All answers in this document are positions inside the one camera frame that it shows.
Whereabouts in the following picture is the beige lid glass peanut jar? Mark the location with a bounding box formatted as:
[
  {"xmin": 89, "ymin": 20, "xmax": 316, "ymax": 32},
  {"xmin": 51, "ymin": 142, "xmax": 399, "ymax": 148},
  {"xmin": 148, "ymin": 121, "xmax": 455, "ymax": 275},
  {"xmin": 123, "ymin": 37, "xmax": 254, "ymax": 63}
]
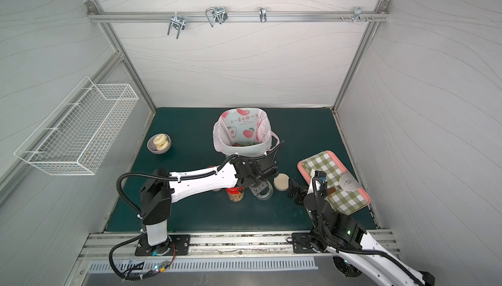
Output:
[{"xmin": 252, "ymin": 181, "xmax": 273, "ymax": 201}]

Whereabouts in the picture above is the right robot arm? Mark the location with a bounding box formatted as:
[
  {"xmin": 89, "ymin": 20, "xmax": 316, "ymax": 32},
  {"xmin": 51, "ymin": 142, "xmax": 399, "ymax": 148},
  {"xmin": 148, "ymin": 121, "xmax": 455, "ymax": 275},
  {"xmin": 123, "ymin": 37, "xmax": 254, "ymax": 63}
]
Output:
[{"xmin": 287, "ymin": 170, "xmax": 435, "ymax": 285}]

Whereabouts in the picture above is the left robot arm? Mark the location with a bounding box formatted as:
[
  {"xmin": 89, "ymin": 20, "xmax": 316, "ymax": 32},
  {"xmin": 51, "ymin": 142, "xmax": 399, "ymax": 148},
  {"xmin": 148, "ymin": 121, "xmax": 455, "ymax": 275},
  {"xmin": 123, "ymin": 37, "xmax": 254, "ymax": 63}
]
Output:
[{"xmin": 108, "ymin": 140, "xmax": 282, "ymax": 282}]

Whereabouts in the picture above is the pink tray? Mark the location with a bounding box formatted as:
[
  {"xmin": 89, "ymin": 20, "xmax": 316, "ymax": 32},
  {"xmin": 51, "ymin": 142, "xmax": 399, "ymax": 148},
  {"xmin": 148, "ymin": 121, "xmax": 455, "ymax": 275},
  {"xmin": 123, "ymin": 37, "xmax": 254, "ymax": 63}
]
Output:
[{"xmin": 297, "ymin": 150, "xmax": 371, "ymax": 216}]

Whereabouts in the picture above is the green checkered cloth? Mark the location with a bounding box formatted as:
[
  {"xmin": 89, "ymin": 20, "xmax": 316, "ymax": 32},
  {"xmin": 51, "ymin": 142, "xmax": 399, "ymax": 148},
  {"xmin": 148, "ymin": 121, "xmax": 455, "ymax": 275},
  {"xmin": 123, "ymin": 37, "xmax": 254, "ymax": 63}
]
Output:
[{"xmin": 301, "ymin": 151, "xmax": 369, "ymax": 215}]

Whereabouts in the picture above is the white vent strip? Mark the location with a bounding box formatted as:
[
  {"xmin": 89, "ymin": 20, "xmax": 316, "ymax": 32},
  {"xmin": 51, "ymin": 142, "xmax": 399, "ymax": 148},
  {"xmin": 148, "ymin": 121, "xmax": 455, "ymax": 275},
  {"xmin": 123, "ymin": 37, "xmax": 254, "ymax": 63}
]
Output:
[{"xmin": 88, "ymin": 257, "xmax": 318, "ymax": 274}]

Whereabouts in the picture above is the grey bowl with buns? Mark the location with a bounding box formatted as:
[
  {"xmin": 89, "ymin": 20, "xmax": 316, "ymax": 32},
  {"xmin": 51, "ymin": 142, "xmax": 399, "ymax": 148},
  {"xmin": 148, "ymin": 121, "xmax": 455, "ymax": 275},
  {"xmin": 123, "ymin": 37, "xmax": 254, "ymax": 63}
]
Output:
[{"xmin": 146, "ymin": 133, "xmax": 172, "ymax": 155}]

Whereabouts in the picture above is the metal hook clamp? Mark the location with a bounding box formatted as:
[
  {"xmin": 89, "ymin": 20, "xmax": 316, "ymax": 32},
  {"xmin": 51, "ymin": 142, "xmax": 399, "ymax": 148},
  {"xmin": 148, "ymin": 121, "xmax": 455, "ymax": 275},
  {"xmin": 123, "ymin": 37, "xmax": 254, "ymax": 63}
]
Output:
[{"xmin": 205, "ymin": 6, "xmax": 228, "ymax": 27}]

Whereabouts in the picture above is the aluminium crossbar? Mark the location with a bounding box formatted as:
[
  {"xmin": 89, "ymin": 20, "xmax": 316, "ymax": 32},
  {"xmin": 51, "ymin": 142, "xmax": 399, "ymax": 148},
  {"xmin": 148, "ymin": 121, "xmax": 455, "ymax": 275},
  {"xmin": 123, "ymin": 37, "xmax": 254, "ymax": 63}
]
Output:
[{"xmin": 88, "ymin": 10, "xmax": 390, "ymax": 23}]

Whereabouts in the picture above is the metal u-bolt clamp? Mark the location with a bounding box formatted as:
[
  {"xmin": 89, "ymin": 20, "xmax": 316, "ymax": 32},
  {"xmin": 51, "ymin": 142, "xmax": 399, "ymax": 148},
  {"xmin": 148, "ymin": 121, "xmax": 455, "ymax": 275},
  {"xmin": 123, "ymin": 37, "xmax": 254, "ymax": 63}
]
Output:
[{"xmin": 167, "ymin": 15, "xmax": 186, "ymax": 39}]

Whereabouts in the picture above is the small metal ring clamp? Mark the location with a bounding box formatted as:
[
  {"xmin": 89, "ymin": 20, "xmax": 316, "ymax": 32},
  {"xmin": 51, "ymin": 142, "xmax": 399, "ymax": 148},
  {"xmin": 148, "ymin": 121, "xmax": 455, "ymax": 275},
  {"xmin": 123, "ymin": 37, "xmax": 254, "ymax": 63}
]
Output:
[{"xmin": 258, "ymin": 7, "xmax": 267, "ymax": 23}]

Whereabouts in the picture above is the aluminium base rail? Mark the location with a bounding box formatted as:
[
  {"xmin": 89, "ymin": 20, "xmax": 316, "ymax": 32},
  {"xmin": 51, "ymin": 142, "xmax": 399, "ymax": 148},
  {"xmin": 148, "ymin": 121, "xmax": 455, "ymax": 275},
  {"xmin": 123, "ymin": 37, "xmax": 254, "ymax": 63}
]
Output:
[{"xmin": 77, "ymin": 229, "xmax": 401, "ymax": 262}]

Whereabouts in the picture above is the white wire basket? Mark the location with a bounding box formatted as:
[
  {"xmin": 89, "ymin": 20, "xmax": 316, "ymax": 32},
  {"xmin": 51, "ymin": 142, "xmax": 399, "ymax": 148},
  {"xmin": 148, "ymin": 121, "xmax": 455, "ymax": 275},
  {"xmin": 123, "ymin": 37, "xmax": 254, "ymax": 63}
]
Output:
[{"xmin": 14, "ymin": 77, "xmax": 139, "ymax": 176}]

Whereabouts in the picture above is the metal bracket clamp right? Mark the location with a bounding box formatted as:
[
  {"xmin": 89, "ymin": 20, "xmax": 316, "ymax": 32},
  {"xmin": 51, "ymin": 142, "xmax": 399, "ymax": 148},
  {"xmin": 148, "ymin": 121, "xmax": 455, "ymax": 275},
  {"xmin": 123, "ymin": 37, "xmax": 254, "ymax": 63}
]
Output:
[{"xmin": 340, "ymin": 7, "xmax": 375, "ymax": 23}]

